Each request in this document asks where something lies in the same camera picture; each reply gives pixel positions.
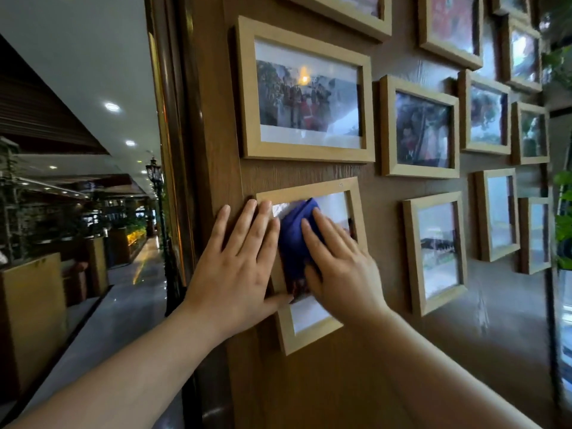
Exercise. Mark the green leafy plant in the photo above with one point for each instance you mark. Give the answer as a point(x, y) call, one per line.
point(564, 227)

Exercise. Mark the light wooden cabinet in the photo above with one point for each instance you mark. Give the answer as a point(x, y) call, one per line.
point(31, 317)

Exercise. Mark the person's right forearm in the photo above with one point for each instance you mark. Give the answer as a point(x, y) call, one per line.
point(429, 384)

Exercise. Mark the person's right middle finger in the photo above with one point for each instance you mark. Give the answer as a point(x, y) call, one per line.
point(333, 232)

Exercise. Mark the brown upholstered chair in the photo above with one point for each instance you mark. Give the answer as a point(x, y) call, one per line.
point(77, 281)

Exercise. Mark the small wooden photo frame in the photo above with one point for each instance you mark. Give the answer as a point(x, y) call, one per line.
point(308, 313)

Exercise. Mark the person's left middle finger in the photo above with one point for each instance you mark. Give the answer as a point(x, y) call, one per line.
point(255, 230)

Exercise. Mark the person's left hand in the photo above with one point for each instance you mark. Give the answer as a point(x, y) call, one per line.
point(232, 285)

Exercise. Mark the person's left forearm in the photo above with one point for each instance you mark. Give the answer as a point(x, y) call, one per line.
point(129, 379)

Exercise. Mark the person's right thumb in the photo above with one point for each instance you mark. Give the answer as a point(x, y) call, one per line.
point(313, 281)

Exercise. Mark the person's right hand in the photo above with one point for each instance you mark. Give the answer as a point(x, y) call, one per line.
point(348, 281)

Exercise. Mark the green hanging plant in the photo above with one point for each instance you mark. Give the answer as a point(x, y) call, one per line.
point(556, 62)

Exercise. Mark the black lantern lamp post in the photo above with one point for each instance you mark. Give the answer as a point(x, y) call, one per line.
point(155, 174)

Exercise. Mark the wooden partition panel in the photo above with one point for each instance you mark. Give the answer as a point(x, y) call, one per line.
point(97, 263)

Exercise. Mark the group of wooden picture frames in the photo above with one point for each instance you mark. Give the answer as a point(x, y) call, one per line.
point(308, 152)

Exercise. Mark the person's left little finger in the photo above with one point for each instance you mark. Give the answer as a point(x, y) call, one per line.
point(218, 230)

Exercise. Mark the lit wooden display counter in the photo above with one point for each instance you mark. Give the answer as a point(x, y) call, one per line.
point(129, 245)

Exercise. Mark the person's left thumb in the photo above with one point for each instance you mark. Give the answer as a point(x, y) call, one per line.
point(279, 304)

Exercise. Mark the blue cleaning cloth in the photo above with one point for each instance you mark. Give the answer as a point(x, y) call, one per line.
point(292, 245)

